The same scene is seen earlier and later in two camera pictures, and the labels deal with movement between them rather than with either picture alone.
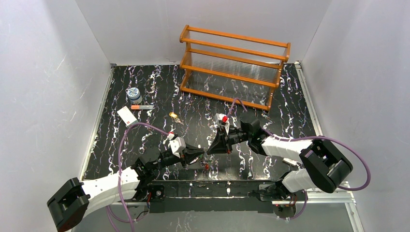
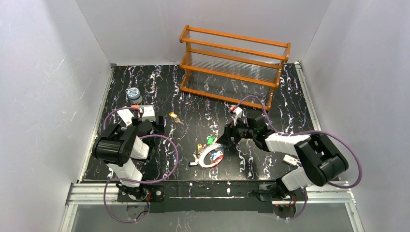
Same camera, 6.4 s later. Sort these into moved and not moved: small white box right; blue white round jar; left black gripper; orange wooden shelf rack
Moved: left black gripper
Not moved: small white box right; blue white round jar; orange wooden shelf rack
